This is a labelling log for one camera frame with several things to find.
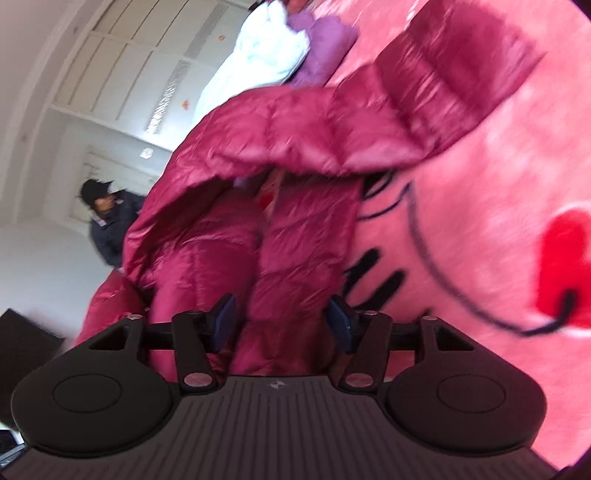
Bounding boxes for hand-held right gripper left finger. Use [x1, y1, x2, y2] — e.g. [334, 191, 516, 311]
[88, 294, 237, 395]

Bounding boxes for purple folded garment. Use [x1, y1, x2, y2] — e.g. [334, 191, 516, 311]
[286, 11, 361, 88]

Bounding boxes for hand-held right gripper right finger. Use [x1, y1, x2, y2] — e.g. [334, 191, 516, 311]
[324, 295, 474, 395]

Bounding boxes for pink printed blanket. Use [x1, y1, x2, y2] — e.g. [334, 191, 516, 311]
[323, 0, 591, 472]

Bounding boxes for white wardrobe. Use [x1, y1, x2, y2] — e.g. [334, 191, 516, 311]
[51, 0, 259, 148]

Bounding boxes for magenta down jacket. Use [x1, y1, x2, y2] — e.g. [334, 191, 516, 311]
[74, 9, 546, 377]

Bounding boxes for black furniture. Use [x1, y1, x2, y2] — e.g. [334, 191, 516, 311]
[0, 308, 65, 416]

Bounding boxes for white folded garment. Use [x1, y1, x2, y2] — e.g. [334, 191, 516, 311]
[191, 0, 312, 121]

